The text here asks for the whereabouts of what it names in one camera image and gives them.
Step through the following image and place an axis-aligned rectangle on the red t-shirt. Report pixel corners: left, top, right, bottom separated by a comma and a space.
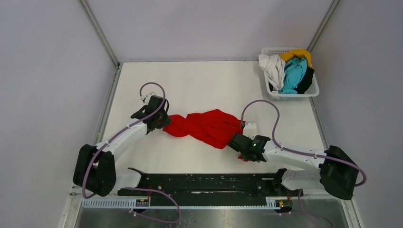
163, 109, 243, 149

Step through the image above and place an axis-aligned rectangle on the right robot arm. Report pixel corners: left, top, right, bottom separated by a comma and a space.
228, 133, 359, 200

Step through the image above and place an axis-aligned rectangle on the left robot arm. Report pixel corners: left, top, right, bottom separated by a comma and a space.
73, 93, 171, 197

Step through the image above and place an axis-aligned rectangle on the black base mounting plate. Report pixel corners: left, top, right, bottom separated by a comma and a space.
117, 173, 299, 207

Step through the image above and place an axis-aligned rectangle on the white plastic laundry basket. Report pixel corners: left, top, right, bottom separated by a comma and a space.
261, 47, 319, 101

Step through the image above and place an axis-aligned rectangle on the black t-shirt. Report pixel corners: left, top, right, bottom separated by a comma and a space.
294, 67, 314, 94

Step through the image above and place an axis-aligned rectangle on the white t-shirt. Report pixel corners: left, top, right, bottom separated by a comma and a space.
258, 54, 286, 93

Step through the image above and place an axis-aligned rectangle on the teal t-shirt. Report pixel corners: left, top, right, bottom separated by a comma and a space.
279, 57, 307, 94

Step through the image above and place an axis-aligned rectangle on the yellow t-shirt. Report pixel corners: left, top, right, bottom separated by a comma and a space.
279, 48, 313, 69

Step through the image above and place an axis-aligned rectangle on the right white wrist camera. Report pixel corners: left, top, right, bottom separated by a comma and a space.
243, 122, 257, 139

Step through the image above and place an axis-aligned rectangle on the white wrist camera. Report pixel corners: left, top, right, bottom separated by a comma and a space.
141, 92, 156, 104
243, 122, 257, 139

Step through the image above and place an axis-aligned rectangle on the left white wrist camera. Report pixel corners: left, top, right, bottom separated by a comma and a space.
141, 92, 156, 104

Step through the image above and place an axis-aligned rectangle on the purple cable under base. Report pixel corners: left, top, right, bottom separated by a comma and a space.
121, 187, 182, 224

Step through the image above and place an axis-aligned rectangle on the aluminium frame rail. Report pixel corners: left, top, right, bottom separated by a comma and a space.
67, 178, 355, 211

